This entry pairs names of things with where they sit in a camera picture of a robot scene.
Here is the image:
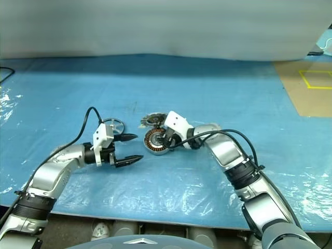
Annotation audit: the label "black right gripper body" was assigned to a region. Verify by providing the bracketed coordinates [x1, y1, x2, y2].
[164, 126, 183, 149]

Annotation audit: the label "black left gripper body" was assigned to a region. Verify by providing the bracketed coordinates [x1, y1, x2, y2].
[102, 134, 123, 169]

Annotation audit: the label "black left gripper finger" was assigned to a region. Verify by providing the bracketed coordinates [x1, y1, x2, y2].
[115, 133, 139, 142]
[116, 155, 144, 169]

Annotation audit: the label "silver spoked rotor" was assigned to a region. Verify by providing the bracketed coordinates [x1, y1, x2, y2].
[102, 117, 126, 136]

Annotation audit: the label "blue plastic-covered table mat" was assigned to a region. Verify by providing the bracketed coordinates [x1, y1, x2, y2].
[0, 53, 332, 232]

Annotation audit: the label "white foam backdrop sheet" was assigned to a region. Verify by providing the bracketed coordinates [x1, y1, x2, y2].
[0, 0, 332, 63]

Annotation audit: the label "brown cardboard sheet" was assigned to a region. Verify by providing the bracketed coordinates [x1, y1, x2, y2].
[273, 61, 332, 118]

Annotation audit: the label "light blue board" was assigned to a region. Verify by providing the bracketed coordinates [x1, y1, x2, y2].
[314, 24, 332, 57]

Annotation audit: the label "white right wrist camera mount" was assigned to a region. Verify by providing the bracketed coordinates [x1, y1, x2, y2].
[164, 110, 195, 150]

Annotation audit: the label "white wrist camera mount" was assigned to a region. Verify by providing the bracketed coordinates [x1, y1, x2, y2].
[92, 123, 115, 167]
[164, 110, 195, 150]

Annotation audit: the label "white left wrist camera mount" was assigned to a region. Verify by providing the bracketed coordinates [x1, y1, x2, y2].
[92, 123, 115, 167]

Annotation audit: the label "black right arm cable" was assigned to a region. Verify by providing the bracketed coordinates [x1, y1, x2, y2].
[165, 129, 303, 229]

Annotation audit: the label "thin black cable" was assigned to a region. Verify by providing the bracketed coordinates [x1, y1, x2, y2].
[0, 66, 15, 84]

